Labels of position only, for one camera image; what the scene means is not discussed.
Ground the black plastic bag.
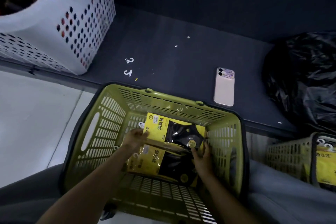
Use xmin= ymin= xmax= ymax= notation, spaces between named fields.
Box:
xmin=262 ymin=31 xmax=336 ymax=134

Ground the person's right hand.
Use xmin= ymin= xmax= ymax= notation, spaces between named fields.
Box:
xmin=191 ymin=141 xmax=215 ymax=180

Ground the green plastic shopping basket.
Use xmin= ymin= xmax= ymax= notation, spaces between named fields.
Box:
xmin=265 ymin=132 xmax=336 ymax=193
xmin=60 ymin=82 xmax=249 ymax=224

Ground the person's left leg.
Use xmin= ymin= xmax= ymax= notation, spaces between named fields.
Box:
xmin=0 ymin=163 xmax=65 ymax=224

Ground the person's leg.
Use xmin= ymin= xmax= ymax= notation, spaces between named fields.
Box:
xmin=0 ymin=163 xmax=65 ymax=224
xmin=246 ymin=159 xmax=336 ymax=224

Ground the person's left forearm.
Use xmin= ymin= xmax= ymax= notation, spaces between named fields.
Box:
xmin=36 ymin=148 xmax=135 ymax=224

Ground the person's right leg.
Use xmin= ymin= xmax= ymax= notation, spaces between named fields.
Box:
xmin=246 ymin=159 xmax=336 ymax=224

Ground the white perforated plastic basket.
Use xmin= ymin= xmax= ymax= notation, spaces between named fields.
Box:
xmin=0 ymin=0 xmax=116 ymax=75

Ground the person's right forearm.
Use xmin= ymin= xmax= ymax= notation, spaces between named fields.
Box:
xmin=200 ymin=173 xmax=259 ymax=224

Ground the person's left hand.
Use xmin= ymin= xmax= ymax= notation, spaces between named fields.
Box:
xmin=123 ymin=128 xmax=150 ymax=159

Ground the pink smartphone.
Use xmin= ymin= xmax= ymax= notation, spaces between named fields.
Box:
xmin=213 ymin=67 xmax=235 ymax=107

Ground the yellow sock packet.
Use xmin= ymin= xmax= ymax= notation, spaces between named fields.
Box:
xmin=127 ymin=145 xmax=200 ymax=188
xmin=142 ymin=112 xmax=208 ymax=154

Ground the bundle of yellow packets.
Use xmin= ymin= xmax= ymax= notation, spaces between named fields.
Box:
xmin=304 ymin=138 xmax=336 ymax=187

